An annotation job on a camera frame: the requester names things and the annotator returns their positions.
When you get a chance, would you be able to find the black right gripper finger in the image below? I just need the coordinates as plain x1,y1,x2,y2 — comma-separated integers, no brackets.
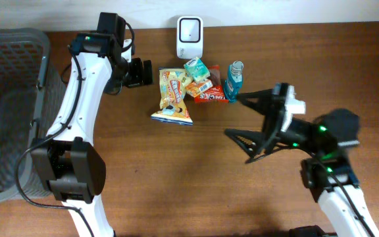
224,128,277,164
236,89,273,115

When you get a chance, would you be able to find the blue mouthwash bottle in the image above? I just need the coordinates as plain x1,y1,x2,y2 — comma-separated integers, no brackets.
223,61,244,103

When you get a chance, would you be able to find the yellow snack bag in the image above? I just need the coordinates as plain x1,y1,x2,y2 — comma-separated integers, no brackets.
151,68,193,126

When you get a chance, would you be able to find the red snack bag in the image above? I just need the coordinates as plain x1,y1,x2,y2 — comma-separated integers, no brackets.
194,65,228,103

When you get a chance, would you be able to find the orange small box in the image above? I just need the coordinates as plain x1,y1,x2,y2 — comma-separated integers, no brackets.
186,79,213,97

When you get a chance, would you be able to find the green tissue pack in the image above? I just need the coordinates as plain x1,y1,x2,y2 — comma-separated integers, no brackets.
184,57,210,83

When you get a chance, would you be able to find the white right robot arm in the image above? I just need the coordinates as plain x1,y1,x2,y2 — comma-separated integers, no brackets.
224,83,379,236

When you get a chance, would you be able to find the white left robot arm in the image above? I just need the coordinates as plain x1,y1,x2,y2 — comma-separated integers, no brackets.
28,12,153,236

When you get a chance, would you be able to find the white barcode scanner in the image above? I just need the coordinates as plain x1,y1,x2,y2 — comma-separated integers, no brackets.
176,16,204,59

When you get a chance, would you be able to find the grey plastic basket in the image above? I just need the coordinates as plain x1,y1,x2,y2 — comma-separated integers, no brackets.
0,28,66,202

